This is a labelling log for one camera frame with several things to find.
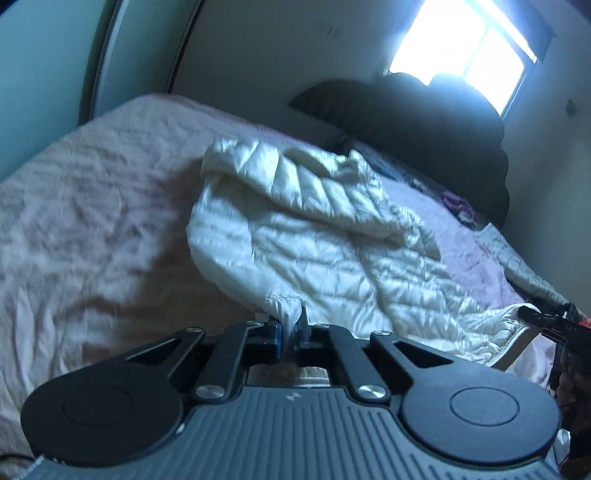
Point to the dark scalloped headboard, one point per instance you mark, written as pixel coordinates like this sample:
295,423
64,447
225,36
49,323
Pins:
415,124

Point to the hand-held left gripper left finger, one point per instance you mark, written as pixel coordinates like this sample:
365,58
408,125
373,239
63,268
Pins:
276,338

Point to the bed with pink sheet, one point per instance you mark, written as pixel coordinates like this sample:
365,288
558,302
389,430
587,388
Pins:
92,207

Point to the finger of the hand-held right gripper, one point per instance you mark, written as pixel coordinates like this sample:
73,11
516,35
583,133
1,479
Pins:
540,318

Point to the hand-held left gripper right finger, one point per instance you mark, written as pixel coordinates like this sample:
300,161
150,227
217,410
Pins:
305,342

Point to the glass wardrobe sliding door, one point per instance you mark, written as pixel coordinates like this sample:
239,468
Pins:
147,46
46,69

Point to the bright window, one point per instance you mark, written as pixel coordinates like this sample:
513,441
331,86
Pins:
461,41

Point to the white hooded puffer jacket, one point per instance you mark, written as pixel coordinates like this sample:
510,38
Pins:
300,230

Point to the purple cloth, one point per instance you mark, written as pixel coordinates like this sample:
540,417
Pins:
455,201

